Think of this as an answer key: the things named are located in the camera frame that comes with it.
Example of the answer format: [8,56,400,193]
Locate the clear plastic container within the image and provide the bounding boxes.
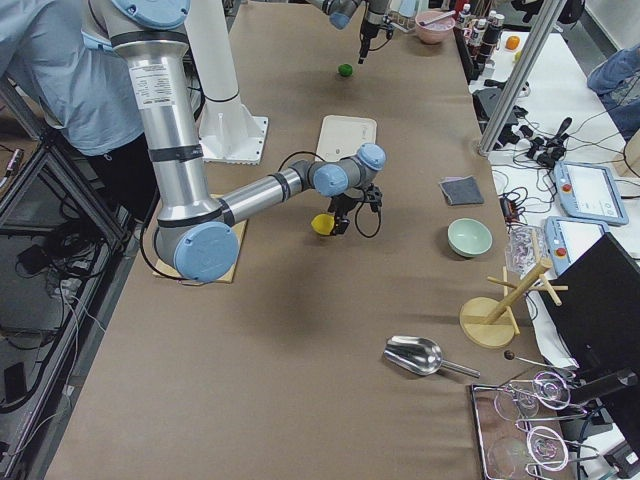
[505,226,543,276]

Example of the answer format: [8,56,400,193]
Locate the wooden cutting board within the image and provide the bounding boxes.
[152,194,247,284]

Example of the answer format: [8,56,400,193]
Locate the orange fruit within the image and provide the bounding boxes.
[505,35,520,51]

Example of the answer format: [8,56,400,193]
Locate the green lime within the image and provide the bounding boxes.
[338,64,353,77]

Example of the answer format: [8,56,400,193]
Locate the teach pendant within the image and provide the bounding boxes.
[554,161,629,226]
[544,216,610,276]

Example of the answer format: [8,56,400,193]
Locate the white rabbit tray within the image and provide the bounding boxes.
[316,115,377,162]

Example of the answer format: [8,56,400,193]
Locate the pink bowl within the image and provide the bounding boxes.
[415,11,455,45]

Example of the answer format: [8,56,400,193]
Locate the wooden mug tree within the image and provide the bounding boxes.
[459,231,569,349]

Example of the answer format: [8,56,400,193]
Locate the green bowl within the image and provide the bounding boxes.
[447,218,493,258]

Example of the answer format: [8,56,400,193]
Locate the yellow lemon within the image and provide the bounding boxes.
[311,213,335,236]

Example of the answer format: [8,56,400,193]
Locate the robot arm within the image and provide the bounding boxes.
[309,0,390,64]
[83,1,386,283]

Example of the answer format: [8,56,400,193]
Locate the person in blue shirt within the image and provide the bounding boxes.
[1,1,157,235]

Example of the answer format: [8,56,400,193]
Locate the aluminium frame post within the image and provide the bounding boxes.
[478,0,565,157]

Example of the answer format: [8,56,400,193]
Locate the grey folded cloth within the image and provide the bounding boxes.
[439,176,484,206]

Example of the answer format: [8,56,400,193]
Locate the upper teach pendant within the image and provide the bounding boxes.
[554,161,629,226]

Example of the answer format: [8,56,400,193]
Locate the black monitor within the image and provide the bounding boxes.
[545,233,639,376]

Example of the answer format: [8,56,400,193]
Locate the lower teach pendant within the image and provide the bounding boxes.
[544,216,610,276]

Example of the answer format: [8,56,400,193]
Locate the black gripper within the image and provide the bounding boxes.
[358,13,384,64]
[328,184,382,236]

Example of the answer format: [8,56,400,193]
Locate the glass tray with rack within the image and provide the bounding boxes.
[469,370,599,479]

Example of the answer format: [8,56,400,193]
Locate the metal scoop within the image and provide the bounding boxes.
[383,335,481,379]

